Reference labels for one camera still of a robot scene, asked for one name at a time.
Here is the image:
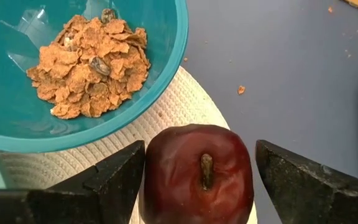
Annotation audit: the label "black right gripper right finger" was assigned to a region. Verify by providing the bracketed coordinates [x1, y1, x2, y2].
[255, 139, 358, 224]

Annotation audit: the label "teal blue bowl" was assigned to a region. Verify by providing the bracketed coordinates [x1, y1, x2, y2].
[0, 0, 189, 154]

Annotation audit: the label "dark red apple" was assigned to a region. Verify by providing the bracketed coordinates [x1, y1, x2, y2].
[139, 123, 255, 224]

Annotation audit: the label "white woven round placemat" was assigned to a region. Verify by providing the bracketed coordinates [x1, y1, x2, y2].
[0, 65, 259, 224]

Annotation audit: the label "brown cereal flakes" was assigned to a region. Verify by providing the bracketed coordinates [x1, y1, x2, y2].
[26, 8, 151, 120]

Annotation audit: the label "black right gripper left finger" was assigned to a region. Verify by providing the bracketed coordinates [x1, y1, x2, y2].
[0, 139, 145, 224]

